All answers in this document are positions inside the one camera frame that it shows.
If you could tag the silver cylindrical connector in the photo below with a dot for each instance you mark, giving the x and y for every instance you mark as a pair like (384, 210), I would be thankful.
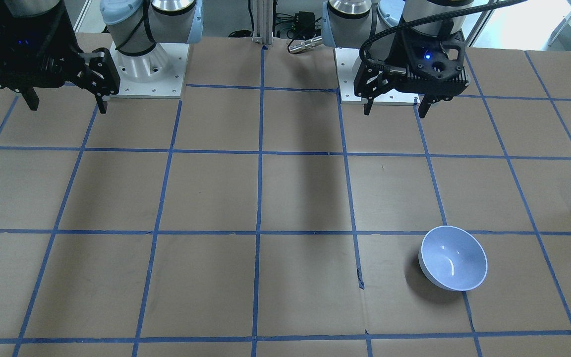
(305, 45)

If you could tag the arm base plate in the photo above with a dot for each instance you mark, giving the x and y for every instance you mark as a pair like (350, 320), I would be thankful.
(347, 65)
(166, 74)

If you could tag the aluminium frame post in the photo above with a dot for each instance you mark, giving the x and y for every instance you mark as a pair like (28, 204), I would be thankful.
(262, 21)

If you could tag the blue bowl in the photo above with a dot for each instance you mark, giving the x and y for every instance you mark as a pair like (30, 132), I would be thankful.
(453, 259)

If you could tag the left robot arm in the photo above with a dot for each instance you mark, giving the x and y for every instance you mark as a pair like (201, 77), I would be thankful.
(349, 23)

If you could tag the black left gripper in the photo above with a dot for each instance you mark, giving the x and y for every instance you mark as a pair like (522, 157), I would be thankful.
(393, 53)

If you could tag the black power adapter box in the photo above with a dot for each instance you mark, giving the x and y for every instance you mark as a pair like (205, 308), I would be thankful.
(304, 21)

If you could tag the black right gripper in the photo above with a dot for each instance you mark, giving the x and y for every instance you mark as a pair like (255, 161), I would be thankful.
(69, 49)

